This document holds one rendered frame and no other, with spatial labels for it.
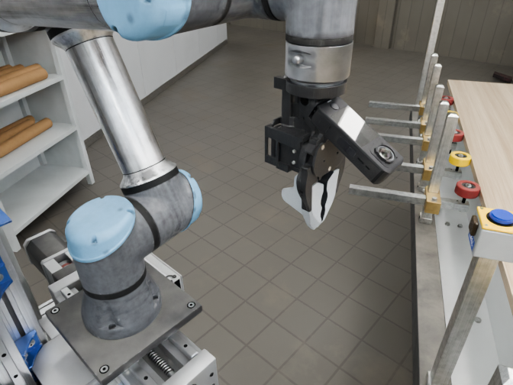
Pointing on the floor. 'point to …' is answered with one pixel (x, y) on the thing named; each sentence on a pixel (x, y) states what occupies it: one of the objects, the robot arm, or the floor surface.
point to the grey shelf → (54, 102)
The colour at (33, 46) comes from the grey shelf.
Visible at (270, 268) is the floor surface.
